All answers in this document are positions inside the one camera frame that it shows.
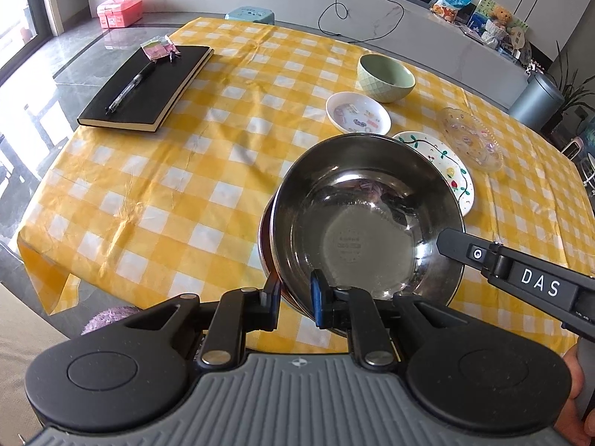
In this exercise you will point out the green ceramic bowl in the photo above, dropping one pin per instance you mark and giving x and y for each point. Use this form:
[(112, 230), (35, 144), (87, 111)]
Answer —
[(383, 79)]

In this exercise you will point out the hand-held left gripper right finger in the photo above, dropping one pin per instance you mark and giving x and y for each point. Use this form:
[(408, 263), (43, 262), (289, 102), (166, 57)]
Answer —
[(317, 297)]

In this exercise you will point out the black notebook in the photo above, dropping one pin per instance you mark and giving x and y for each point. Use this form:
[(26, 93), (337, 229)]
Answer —
[(153, 88)]

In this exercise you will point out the teal plastic stool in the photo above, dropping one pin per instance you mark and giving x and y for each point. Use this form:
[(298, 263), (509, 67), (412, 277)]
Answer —
[(248, 13)]

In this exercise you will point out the purple fluffy item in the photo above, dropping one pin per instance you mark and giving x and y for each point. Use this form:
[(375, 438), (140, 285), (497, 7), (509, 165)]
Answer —
[(109, 319)]

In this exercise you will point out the stainless steel bowl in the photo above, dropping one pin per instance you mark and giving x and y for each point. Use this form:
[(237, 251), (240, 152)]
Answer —
[(362, 213)]

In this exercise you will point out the person's right hand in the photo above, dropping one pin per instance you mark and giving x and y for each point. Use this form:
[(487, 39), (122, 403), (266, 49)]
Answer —
[(574, 422)]

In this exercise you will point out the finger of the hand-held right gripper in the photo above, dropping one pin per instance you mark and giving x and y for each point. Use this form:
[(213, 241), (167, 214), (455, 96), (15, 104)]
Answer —
[(465, 248)]

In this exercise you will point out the clear glass plate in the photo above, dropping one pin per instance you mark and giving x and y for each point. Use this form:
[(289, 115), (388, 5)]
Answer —
[(472, 137)]

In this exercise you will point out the black pen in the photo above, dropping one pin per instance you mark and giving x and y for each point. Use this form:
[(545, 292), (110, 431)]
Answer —
[(132, 86)]

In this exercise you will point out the orange steel bowl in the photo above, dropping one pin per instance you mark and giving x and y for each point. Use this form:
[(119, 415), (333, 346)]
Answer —
[(264, 246)]

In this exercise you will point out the pink storage box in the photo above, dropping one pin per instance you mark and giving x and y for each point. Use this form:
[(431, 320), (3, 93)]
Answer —
[(118, 11)]

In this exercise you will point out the green picture book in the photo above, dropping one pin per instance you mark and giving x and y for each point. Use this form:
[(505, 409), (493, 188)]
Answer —
[(483, 7)]

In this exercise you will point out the green potted plant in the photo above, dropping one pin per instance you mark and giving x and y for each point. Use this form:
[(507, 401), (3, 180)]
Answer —
[(569, 88)]

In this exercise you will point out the small white printed plate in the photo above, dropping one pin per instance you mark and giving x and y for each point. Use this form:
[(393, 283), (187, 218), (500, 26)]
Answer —
[(358, 114)]

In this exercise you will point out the grey trash bin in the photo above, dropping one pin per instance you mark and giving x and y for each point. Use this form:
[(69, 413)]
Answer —
[(534, 100)]

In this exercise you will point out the blue snack bag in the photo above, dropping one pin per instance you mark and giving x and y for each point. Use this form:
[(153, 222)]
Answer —
[(450, 2)]

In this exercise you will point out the white floral plate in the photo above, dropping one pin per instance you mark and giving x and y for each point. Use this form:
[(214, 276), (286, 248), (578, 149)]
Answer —
[(453, 172)]

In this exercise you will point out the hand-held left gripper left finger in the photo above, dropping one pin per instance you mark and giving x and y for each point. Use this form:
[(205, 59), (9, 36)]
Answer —
[(272, 299)]

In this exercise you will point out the small pink packet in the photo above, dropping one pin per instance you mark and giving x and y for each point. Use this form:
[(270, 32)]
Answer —
[(155, 49)]

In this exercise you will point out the black binder clip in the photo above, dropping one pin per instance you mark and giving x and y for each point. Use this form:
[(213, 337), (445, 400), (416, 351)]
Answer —
[(175, 51)]

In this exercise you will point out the yellow checked tablecloth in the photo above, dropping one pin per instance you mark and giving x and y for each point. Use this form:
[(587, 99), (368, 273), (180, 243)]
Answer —
[(209, 172)]

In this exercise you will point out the brown teddy bear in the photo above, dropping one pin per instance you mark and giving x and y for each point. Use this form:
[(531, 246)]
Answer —
[(499, 16)]

